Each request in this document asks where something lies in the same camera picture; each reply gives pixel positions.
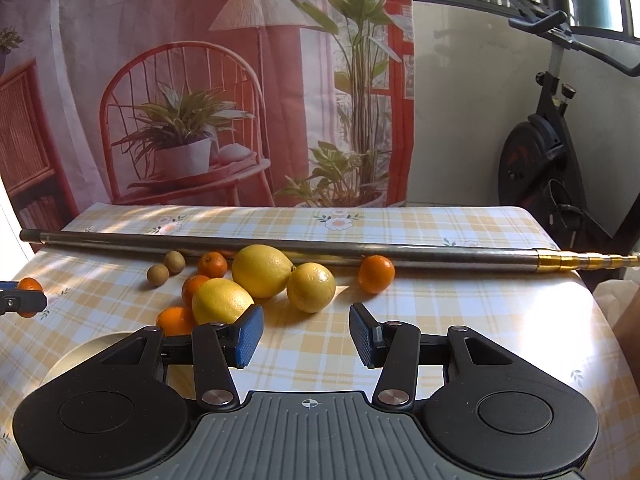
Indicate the small orange mandarin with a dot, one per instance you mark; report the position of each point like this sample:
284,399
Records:
376,274
30,284
212,265
172,321
192,287

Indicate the black exercise bike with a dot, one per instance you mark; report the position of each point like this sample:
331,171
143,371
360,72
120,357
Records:
530,155

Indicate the brown longan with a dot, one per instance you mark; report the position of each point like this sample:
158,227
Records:
156,276
175,262

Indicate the yellow checked floral tablecloth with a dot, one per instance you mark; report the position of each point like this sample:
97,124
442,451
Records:
450,305

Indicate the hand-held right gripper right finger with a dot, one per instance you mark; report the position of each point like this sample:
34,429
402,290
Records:
361,345

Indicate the white round plate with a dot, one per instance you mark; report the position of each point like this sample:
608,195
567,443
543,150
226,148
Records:
85,350

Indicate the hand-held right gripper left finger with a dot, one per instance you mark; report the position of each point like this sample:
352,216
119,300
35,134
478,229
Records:
250,337

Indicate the printed backdrop cloth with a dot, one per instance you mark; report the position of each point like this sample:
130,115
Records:
300,110

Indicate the round yellow lemon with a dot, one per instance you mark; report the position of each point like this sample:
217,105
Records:
310,287

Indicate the large pointed yellow lemon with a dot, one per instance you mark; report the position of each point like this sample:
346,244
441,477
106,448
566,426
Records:
260,270

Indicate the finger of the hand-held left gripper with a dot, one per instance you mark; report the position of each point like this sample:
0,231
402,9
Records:
22,304
7,286

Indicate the long metal telescopic pole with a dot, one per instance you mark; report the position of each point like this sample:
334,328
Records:
300,249

